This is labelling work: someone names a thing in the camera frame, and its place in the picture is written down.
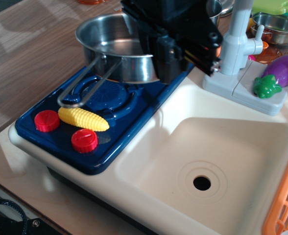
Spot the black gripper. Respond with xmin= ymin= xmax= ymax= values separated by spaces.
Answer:
xmin=121 ymin=0 xmax=223 ymax=84

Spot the steel pan with wire handle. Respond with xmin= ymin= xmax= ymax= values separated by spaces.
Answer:
xmin=57 ymin=12 xmax=158 ymax=108

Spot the blue toy stove top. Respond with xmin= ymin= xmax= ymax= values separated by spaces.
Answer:
xmin=15 ymin=70 xmax=188 ymax=175

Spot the red stove knob right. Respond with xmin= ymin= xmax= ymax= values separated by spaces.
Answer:
xmin=71 ymin=129 xmax=98 ymax=153

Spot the red stove knob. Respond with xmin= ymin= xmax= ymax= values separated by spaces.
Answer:
xmin=71 ymin=129 xmax=98 ymax=153
xmin=34 ymin=110 xmax=60 ymax=132

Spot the cream toy sink unit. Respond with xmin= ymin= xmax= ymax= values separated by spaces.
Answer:
xmin=9 ymin=69 xmax=288 ymax=235

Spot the red stove knob left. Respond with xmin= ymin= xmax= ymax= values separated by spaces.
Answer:
xmin=34 ymin=110 xmax=60 ymax=132

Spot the orange toy vegetable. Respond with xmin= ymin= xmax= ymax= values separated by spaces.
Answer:
xmin=216 ymin=46 xmax=221 ymax=57

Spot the tall steel pot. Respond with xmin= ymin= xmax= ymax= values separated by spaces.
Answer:
xmin=206 ymin=0 xmax=223 ymax=26

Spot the grey toy faucet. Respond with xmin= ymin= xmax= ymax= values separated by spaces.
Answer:
xmin=202 ymin=0 xmax=288 ymax=116

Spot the yellow toy corn cob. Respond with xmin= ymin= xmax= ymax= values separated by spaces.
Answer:
xmin=57 ymin=107 xmax=110 ymax=132

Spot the amber transparent lid right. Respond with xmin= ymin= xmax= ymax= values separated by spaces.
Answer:
xmin=248 ymin=42 xmax=283 ymax=65

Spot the green plastic plate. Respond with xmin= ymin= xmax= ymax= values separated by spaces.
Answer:
xmin=252 ymin=0 xmax=288 ymax=15

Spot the purple toy eggplant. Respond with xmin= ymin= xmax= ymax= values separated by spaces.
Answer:
xmin=253 ymin=55 xmax=288 ymax=98

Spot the orange plastic dish rack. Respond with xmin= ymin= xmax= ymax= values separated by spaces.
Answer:
xmin=262 ymin=141 xmax=288 ymax=235

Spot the steel pot with handles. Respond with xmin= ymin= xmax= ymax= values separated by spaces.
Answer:
xmin=250 ymin=12 xmax=288 ymax=46

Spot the black bracket with screw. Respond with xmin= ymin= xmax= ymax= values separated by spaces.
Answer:
xmin=0 ymin=198 xmax=52 ymax=235

